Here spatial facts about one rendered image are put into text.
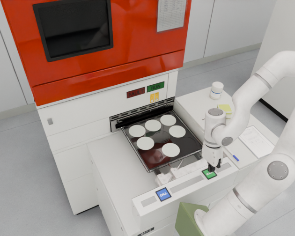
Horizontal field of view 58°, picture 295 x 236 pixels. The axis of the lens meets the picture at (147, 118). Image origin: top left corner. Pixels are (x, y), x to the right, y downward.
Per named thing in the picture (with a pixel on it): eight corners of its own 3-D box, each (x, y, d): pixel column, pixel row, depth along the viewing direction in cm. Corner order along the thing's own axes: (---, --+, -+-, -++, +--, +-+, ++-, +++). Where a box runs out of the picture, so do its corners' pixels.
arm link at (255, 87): (286, 99, 100) (226, 153, 108) (261, 82, 113) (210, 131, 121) (276, 86, 96) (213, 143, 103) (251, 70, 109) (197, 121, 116)
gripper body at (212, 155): (199, 137, 121) (199, 156, 127) (214, 150, 113) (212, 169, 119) (212, 132, 124) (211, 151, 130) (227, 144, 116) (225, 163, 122)
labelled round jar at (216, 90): (207, 94, 176) (210, 83, 169) (216, 92, 178) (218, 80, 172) (214, 100, 171) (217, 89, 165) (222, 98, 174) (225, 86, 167)
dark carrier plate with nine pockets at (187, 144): (122, 128, 161) (122, 127, 161) (171, 111, 173) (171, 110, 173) (149, 170, 139) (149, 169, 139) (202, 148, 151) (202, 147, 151)
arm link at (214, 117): (228, 142, 114) (218, 129, 121) (231, 115, 107) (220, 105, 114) (210, 145, 112) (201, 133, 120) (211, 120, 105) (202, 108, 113)
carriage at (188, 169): (154, 181, 139) (155, 178, 137) (210, 157, 152) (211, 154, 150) (162, 194, 134) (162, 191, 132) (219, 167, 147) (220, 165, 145)
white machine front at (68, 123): (51, 151, 156) (33, 99, 128) (171, 111, 184) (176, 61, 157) (53, 155, 154) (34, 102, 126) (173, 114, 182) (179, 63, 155)
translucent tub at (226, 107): (215, 112, 163) (217, 103, 158) (226, 112, 164) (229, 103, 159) (217, 120, 158) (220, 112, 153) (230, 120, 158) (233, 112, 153)
